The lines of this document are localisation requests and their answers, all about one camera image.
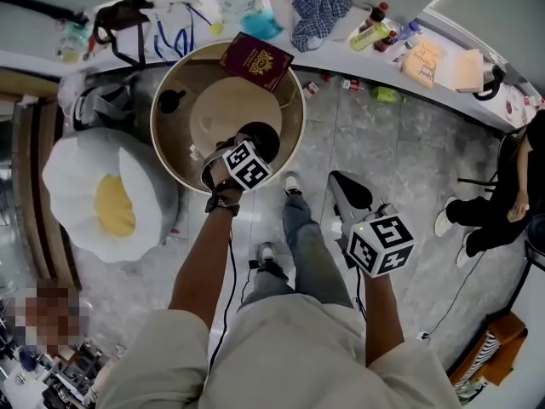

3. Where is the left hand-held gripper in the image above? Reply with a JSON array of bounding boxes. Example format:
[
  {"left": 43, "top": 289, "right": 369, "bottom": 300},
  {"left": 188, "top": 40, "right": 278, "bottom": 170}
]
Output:
[{"left": 199, "top": 138, "right": 274, "bottom": 193}]

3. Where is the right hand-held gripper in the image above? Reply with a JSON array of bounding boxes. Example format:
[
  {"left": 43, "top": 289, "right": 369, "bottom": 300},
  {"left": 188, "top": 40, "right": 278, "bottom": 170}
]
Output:
[{"left": 328, "top": 170, "right": 416, "bottom": 279}]

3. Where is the person's right forearm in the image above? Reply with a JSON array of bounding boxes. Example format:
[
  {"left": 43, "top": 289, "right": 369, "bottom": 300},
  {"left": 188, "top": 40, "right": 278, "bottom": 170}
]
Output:
[{"left": 359, "top": 270, "right": 405, "bottom": 368}]

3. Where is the person's left forearm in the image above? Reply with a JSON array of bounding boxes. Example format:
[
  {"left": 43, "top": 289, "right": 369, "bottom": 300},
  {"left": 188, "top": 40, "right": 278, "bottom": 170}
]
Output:
[{"left": 168, "top": 204, "right": 242, "bottom": 331}]

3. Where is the small black round object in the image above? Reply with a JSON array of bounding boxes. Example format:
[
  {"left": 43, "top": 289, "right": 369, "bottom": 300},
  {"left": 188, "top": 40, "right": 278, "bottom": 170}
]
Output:
[{"left": 157, "top": 89, "right": 187, "bottom": 115}]

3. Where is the person's left hand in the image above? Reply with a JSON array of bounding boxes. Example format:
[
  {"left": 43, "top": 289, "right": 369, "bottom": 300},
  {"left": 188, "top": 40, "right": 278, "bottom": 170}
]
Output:
[{"left": 210, "top": 182, "right": 247, "bottom": 205}]

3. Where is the black wristwatch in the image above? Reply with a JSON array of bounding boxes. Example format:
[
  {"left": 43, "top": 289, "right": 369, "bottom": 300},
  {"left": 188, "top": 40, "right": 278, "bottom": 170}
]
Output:
[{"left": 205, "top": 193, "right": 242, "bottom": 217}]

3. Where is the person's right white shoe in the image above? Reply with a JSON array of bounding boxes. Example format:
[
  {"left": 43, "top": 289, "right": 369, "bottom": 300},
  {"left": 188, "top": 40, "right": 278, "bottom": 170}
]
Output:
[{"left": 282, "top": 170, "right": 304, "bottom": 198}]

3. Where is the person's white shoe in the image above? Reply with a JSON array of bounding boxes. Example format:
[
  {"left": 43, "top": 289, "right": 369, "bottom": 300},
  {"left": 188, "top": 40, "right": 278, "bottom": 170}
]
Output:
[
  {"left": 256, "top": 241, "right": 278, "bottom": 270},
  {"left": 282, "top": 170, "right": 304, "bottom": 198}
]

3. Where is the round beige mat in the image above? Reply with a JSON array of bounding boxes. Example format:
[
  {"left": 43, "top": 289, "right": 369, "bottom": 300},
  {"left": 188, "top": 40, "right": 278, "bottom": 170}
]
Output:
[{"left": 189, "top": 76, "right": 285, "bottom": 158}]

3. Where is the person's right leg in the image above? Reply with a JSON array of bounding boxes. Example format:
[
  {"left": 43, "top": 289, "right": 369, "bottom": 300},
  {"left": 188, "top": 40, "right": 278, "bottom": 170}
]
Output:
[{"left": 282, "top": 192, "right": 355, "bottom": 308}]

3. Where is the person's leg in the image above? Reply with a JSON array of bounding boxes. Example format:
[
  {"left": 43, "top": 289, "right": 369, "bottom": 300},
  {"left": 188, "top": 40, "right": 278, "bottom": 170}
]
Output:
[
  {"left": 240, "top": 264, "right": 297, "bottom": 308},
  {"left": 282, "top": 192, "right": 355, "bottom": 308}
]

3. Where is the round wooden table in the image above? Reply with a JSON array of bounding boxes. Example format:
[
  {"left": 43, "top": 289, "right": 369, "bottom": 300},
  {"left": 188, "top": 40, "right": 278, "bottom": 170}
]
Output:
[{"left": 150, "top": 40, "right": 307, "bottom": 195}]

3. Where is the person's left white shoe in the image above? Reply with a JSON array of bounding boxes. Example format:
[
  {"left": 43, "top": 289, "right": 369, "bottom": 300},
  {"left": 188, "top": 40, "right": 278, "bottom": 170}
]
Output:
[{"left": 256, "top": 241, "right": 278, "bottom": 270}]

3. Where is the maroon passport booklet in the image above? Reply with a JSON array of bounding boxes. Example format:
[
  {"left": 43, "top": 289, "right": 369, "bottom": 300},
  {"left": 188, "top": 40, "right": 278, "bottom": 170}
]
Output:
[{"left": 219, "top": 31, "right": 295, "bottom": 94}]

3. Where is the yellow-green drink bottle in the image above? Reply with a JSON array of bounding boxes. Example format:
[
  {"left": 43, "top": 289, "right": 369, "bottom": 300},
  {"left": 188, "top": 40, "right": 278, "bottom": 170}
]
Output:
[
  {"left": 348, "top": 21, "right": 391, "bottom": 52},
  {"left": 369, "top": 85, "right": 406, "bottom": 105}
]

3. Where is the person's left leg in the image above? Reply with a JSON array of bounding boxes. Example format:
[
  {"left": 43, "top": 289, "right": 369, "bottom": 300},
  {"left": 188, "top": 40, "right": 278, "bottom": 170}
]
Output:
[{"left": 240, "top": 264, "right": 297, "bottom": 308}]

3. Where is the black metal chair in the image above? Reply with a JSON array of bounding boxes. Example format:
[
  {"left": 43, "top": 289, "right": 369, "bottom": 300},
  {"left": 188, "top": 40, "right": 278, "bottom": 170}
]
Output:
[{"left": 456, "top": 132, "right": 516, "bottom": 193}]

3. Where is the teal plastic bag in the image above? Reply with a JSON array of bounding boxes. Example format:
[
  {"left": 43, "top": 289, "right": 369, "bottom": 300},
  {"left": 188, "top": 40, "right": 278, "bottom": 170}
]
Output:
[{"left": 241, "top": 8, "right": 285, "bottom": 41}]

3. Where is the yellow printed paper bag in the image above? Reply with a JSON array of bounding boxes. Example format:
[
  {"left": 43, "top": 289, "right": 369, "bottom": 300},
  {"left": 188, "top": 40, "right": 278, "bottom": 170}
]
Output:
[{"left": 399, "top": 36, "right": 445, "bottom": 89}]

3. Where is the white tote bag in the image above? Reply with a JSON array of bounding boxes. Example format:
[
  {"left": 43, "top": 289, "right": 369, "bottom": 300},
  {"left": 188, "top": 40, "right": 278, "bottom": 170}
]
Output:
[{"left": 139, "top": 1, "right": 216, "bottom": 66}]

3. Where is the egg-shaped white cushion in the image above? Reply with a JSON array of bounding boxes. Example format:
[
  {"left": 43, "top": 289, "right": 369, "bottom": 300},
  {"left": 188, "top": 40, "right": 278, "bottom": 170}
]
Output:
[{"left": 41, "top": 127, "right": 180, "bottom": 264}]

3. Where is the clear bottle green cap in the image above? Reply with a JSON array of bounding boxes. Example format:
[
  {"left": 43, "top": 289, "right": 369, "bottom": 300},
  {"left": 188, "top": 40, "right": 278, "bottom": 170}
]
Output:
[{"left": 391, "top": 36, "right": 421, "bottom": 63}]

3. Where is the white plastic bag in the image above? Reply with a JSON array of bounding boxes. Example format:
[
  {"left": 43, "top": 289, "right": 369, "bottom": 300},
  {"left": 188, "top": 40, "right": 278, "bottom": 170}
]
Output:
[{"left": 219, "top": 0, "right": 267, "bottom": 16}]

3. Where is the dark soda bottle red cap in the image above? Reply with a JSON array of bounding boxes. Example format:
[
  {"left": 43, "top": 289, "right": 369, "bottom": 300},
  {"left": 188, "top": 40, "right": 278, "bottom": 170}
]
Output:
[
  {"left": 373, "top": 30, "right": 399, "bottom": 54},
  {"left": 359, "top": 1, "right": 390, "bottom": 33}
]

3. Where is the person's beige shirt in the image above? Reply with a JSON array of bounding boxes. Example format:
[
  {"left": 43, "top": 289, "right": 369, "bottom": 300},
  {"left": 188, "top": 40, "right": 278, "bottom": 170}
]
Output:
[{"left": 96, "top": 291, "right": 464, "bottom": 409}]

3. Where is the beige paper box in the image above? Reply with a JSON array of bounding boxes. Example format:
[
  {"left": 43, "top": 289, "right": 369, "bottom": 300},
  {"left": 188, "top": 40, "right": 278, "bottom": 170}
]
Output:
[{"left": 452, "top": 49, "right": 486, "bottom": 95}]

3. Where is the blue checked shirt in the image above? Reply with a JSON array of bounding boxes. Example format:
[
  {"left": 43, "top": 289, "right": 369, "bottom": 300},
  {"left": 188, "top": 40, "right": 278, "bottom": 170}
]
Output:
[{"left": 275, "top": 0, "right": 354, "bottom": 54}]

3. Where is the clear bottle blue cap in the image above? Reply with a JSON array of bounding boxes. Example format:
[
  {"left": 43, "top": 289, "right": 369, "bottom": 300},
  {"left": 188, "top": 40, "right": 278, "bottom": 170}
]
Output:
[{"left": 395, "top": 20, "right": 422, "bottom": 42}]

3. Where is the black white striped cushion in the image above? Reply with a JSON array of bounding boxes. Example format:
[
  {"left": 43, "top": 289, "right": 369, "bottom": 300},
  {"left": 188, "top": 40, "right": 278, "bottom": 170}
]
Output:
[{"left": 450, "top": 330, "right": 503, "bottom": 389}]

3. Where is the orange sofa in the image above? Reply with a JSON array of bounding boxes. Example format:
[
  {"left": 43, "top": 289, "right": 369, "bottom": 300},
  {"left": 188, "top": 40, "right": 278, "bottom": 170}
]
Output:
[{"left": 448, "top": 311, "right": 530, "bottom": 390}]

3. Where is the green plastic bottle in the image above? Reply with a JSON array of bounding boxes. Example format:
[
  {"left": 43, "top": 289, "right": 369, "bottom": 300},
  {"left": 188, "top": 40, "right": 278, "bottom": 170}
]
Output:
[{"left": 57, "top": 20, "right": 91, "bottom": 64}]

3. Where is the white window ledge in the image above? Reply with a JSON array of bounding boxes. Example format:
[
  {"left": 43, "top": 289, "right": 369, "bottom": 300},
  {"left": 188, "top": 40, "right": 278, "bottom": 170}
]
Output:
[{"left": 0, "top": 0, "right": 545, "bottom": 135}]

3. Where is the black tube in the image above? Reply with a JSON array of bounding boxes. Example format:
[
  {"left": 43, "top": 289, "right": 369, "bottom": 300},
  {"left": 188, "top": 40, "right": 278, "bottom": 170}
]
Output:
[{"left": 0, "top": 0, "right": 84, "bottom": 21}]

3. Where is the cluttered work desk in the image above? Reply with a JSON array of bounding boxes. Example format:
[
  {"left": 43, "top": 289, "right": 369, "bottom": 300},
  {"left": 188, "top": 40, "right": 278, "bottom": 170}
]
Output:
[{"left": 0, "top": 334, "right": 127, "bottom": 409}]

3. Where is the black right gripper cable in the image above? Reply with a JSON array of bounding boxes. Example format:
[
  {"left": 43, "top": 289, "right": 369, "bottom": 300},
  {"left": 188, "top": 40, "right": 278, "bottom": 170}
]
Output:
[{"left": 352, "top": 268, "right": 368, "bottom": 320}]

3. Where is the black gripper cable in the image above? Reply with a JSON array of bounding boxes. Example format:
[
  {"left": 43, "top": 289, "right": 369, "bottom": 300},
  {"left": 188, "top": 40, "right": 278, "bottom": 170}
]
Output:
[
  {"left": 352, "top": 268, "right": 368, "bottom": 320},
  {"left": 207, "top": 228, "right": 238, "bottom": 372}
]

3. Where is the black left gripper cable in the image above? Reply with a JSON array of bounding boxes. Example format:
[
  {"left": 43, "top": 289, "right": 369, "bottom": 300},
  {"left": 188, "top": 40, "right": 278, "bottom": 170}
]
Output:
[{"left": 207, "top": 228, "right": 238, "bottom": 372}]

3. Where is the blue lanyard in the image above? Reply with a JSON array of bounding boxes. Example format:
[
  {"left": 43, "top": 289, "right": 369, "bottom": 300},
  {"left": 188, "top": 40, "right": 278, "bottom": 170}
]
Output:
[{"left": 152, "top": 4, "right": 214, "bottom": 64}]

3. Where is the thin black floor cable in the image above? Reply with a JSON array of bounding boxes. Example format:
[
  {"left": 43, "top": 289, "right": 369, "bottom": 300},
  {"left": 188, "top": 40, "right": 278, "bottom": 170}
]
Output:
[{"left": 423, "top": 249, "right": 489, "bottom": 338}]

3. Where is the black bag with straps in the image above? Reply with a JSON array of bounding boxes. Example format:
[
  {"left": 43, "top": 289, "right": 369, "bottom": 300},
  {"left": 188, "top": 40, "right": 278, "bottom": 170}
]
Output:
[{"left": 92, "top": 0, "right": 157, "bottom": 68}]

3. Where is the wooden frame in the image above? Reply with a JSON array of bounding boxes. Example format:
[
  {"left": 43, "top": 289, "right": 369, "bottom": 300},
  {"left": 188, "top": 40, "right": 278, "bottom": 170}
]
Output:
[{"left": 10, "top": 68, "right": 83, "bottom": 291}]

